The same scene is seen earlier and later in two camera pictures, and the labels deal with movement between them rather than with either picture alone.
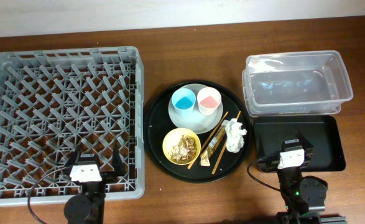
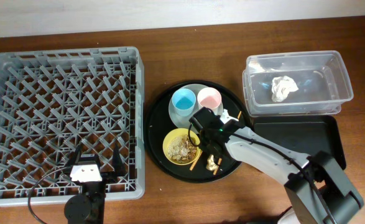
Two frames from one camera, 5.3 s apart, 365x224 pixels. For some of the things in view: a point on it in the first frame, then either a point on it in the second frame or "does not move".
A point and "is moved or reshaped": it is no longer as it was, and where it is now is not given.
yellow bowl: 181,146 does not move
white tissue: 234,135 is moved or reshaped
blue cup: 183,100 does not move
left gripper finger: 73,159 does not move
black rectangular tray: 323,134 does not move
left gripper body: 108,175 does not move
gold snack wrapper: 204,158 is moved or reshaped
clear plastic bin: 295,83 does not move
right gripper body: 308,154 -> 211,149
